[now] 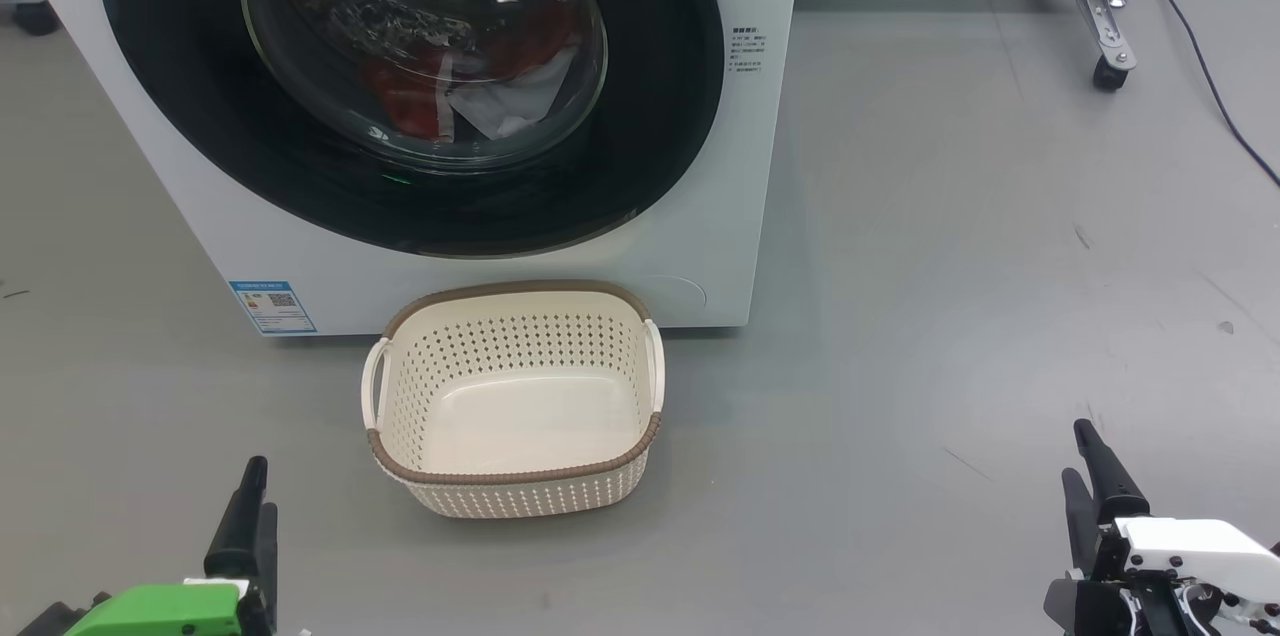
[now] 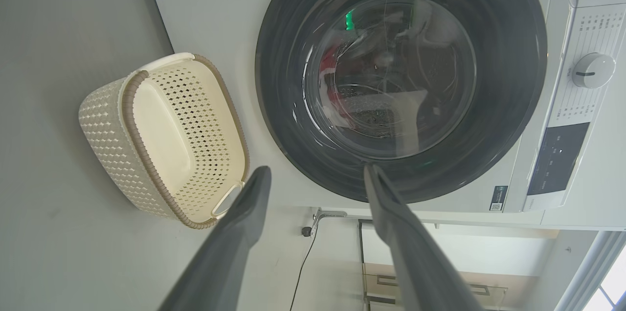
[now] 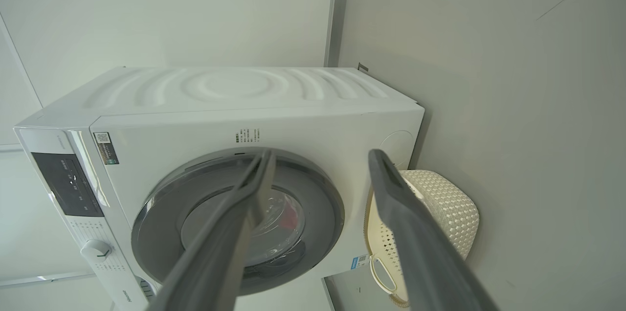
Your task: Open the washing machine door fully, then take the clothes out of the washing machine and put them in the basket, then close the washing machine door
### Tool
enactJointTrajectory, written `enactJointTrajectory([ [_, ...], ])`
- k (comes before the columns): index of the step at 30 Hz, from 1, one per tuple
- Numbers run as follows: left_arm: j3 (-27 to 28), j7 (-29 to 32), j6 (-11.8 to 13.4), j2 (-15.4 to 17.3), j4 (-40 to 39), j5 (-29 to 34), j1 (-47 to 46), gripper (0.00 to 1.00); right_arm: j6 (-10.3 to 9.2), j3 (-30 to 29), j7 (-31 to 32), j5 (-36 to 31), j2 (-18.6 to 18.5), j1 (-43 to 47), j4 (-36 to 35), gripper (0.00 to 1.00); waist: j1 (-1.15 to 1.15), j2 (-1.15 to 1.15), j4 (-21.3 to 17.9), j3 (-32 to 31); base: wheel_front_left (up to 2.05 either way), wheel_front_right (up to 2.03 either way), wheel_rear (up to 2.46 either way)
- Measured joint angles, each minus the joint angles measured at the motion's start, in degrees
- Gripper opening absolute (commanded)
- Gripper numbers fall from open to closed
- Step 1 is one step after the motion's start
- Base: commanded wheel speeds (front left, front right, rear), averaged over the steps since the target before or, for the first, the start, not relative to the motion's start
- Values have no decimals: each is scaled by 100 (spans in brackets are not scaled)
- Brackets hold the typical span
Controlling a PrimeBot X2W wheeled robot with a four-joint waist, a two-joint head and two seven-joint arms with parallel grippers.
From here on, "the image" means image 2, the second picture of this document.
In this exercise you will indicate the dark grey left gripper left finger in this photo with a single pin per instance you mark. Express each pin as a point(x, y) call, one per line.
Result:
point(230, 252)

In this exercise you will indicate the white window frame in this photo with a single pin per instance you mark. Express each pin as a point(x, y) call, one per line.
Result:
point(584, 277)

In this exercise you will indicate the round black glass washer door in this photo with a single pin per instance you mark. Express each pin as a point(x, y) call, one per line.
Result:
point(283, 81)

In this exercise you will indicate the white round control knob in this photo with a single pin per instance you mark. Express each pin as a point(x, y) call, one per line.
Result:
point(592, 70)

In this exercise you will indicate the cream perforated laundry basket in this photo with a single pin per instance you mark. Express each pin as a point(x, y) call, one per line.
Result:
point(161, 130)

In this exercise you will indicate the small dark QR sticker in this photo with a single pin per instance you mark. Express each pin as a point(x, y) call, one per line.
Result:
point(499, 198)

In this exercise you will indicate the metal leg with caster wheel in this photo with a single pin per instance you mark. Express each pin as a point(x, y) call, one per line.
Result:
point(325, 214)

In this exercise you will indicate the white front-load washing machine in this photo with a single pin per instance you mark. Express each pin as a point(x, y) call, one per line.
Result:
point(220, 27)

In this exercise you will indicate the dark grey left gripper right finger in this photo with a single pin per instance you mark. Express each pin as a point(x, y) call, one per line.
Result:
point(415, 262)

